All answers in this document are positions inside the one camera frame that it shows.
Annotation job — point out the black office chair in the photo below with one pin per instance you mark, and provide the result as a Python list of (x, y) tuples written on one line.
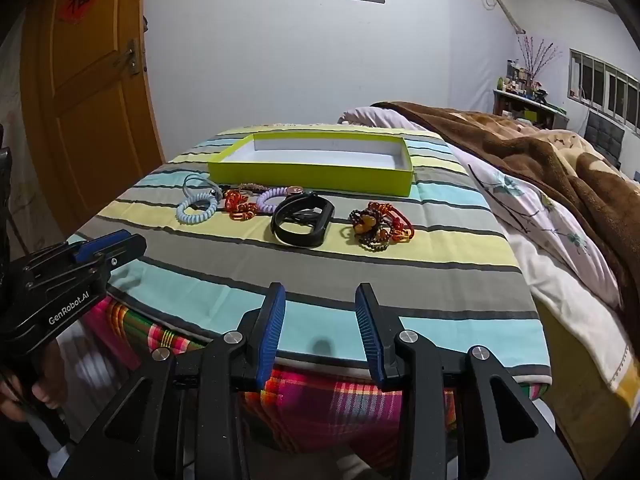
[(605, 135)]

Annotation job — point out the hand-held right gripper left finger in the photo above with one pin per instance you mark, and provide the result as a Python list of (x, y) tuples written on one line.
[(272, 335)]

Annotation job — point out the striped bed sheet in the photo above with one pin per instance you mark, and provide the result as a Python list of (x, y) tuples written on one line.
[(250, 270)]

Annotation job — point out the metal door latch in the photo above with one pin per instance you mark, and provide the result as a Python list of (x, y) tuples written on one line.
[(132, 57)]

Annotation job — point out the white floral quilt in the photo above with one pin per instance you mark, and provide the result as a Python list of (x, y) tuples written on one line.
[(525, 220)]

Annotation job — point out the orange wooden door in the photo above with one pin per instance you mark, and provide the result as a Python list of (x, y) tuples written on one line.
[(90, 110)]

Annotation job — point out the colourful plaid cloth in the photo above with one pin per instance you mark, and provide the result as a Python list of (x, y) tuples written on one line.
[(320, 410)]

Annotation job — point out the brown fleece blanket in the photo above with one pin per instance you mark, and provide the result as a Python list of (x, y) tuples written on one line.
[(540, 160)]

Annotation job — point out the yellow mattress cover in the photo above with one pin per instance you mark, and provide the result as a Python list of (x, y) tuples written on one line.
[(575, 400)]

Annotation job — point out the group of bottles and jars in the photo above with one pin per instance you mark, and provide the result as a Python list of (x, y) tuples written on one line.
[(522, 82)]

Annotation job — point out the purple flower branches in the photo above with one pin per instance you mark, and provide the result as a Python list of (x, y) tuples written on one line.
[(535, 57)]

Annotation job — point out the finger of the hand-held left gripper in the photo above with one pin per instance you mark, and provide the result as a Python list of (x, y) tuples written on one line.
[(127, 251), (100, 247)]

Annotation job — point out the wrapped air conditioner pipe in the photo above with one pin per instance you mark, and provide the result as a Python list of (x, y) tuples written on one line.
[(505, 7)]

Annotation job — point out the lime green cardboard box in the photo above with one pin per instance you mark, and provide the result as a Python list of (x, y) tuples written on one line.
[(310, 177)]

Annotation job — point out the clear blue elastic loop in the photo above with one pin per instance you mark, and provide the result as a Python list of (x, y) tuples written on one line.
[(185, 185)]

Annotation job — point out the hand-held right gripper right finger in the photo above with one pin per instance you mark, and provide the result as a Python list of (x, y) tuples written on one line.
[(367, 335)]

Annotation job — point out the pale pink pillow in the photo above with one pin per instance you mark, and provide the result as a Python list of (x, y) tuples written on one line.
[(370, 117)]

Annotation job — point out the wooden shelf desk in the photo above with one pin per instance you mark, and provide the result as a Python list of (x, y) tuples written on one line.
[(520, 107)]

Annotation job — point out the person's left hand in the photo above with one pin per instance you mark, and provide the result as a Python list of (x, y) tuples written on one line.
[(50, 375)]

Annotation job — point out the barred window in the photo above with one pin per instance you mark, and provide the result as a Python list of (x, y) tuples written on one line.
[(605, 85)]

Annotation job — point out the black wristband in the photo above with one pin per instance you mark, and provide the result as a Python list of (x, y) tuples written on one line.
[(280, 230)]

